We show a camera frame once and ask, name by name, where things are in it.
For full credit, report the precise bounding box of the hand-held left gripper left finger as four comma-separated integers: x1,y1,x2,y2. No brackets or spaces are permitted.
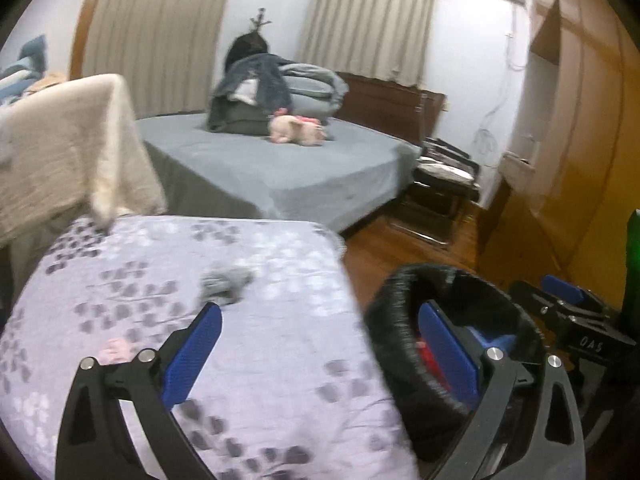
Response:
54,301,224,480

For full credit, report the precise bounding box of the narrow beige curtain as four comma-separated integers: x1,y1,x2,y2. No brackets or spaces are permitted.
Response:
298,0,437,86

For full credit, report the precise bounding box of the grey floral quilt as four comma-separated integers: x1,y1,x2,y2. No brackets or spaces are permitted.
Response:
0,215,421,480

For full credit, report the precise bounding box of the black folding chair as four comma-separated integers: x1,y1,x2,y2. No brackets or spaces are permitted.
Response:
390,137,482,247

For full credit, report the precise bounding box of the beige draped quilt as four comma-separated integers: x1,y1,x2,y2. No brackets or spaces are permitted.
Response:
0,74,168,248

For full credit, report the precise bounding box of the wooden coat rack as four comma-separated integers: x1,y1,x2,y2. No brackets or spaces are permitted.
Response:
247,7,273,36

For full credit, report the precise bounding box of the small pink cloth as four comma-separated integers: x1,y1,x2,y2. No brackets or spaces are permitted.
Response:
102,337,138,366

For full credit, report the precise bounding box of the wooden wardrobe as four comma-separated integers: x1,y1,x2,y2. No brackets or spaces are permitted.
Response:
477,0,640,311

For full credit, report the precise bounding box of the wooden headboard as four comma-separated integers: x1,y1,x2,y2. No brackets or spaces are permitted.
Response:
337,72,447,143

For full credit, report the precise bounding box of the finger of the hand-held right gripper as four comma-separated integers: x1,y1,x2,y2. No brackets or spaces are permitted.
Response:
541,274,608,312
509,280,618,336

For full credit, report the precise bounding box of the silver chair cushion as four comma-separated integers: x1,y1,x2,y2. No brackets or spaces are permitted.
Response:
417,157,476,183

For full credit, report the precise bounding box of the blue cloth pile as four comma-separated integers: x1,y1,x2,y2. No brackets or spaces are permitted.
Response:
0,35,51,106

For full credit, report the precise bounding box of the wide beige curtain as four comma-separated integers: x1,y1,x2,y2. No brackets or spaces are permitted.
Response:
82,0,238,118

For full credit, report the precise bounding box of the dark grey pillow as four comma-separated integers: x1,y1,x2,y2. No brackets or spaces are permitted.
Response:
210,102,331,136

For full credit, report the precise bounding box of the curved wooden frame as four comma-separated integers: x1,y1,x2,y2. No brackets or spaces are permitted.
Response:
67,0,113,81

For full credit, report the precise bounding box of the bed with grey sheet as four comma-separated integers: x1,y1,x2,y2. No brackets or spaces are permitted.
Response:
135,112,423,233

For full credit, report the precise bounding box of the thin wall cable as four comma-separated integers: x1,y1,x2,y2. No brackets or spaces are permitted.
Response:
472,0,518,161

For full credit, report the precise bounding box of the black trash bin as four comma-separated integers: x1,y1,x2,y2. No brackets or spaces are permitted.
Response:
364,262,551,463

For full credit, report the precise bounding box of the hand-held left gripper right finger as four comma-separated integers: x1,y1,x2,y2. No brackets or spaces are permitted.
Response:
417,300,587,480

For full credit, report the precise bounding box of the pale pink cloth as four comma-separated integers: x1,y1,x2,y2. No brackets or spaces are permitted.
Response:
30,72,68,93

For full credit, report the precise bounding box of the pink plush toy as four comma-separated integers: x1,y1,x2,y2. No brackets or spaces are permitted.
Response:
267,109,335,147

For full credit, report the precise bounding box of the small grey cloth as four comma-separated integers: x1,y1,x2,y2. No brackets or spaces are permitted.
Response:
200,266,256,307

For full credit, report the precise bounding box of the folded light grey duvet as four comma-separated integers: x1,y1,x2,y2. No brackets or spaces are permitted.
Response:
280,62,349,111

